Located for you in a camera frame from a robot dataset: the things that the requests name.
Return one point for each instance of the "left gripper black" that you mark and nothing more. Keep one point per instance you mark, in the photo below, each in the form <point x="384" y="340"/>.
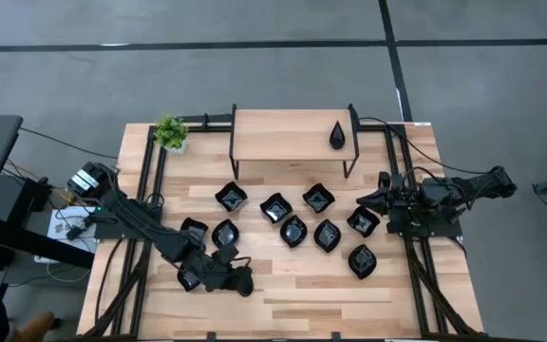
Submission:
<point x="209" y="271"/>

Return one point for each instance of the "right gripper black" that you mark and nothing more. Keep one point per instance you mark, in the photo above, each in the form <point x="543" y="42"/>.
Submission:
<point x="406" y="202"/>

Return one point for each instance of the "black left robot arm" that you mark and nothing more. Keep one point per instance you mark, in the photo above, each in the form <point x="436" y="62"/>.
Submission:
<point x="136" y="219"/>

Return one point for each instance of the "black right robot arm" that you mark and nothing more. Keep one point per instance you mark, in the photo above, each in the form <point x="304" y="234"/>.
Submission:
<point x="489" y="183"/>

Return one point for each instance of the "wooden shelf with black legs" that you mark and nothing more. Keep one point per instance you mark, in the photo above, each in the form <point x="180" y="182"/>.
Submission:
<point x="292" y="135"/>

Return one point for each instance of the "green plant in white pot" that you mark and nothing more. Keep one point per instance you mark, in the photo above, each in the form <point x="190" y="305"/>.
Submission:
<point x="171" y="133"/>

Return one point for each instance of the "white paper sheet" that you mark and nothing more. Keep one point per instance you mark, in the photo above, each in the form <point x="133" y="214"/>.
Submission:
<point x="64" y="228"/>

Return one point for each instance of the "black computer tower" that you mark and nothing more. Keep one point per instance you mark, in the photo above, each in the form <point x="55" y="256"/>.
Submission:
<point x="5" y="199"/>

